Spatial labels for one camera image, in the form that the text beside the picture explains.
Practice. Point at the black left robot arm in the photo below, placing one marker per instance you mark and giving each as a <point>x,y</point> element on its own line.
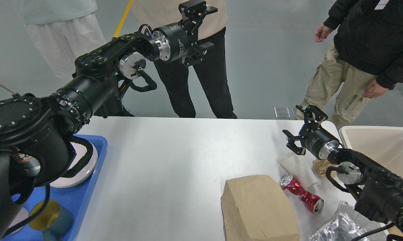
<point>36,133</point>

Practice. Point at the dark teal mug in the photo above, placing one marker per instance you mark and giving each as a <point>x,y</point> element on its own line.
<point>54,222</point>

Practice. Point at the white paper cup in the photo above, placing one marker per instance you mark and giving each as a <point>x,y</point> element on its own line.
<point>297,166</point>

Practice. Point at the silver foil bag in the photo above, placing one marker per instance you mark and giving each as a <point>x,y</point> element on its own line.
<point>345,224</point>

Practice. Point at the person in white shorts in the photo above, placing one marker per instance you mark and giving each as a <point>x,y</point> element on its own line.
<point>61,30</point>

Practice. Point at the crumpled brown paper napkin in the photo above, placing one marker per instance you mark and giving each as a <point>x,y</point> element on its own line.
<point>322,165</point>

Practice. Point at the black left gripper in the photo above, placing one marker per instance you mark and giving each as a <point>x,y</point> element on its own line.
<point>179,40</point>

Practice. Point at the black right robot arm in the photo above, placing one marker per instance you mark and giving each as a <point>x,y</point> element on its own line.
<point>378,192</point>

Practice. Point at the person in black jacket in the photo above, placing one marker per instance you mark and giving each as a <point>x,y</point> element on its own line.
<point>365,59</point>

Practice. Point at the metal floor plate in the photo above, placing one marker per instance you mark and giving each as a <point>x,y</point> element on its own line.
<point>285,112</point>

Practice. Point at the blue plastic tray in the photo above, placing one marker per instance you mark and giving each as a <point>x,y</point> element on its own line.
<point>75,198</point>

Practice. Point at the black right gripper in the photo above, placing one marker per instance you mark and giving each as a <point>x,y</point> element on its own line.
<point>312,136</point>

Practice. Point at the brown paper bag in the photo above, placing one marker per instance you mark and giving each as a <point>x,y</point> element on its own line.
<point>255,208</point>

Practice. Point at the beige plastic bin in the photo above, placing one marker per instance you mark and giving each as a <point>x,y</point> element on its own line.
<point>384,145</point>

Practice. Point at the crushed red soda can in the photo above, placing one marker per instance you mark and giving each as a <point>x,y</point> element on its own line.
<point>314,203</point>

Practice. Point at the pink plastic plate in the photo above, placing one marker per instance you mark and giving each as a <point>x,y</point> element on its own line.
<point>81,150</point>

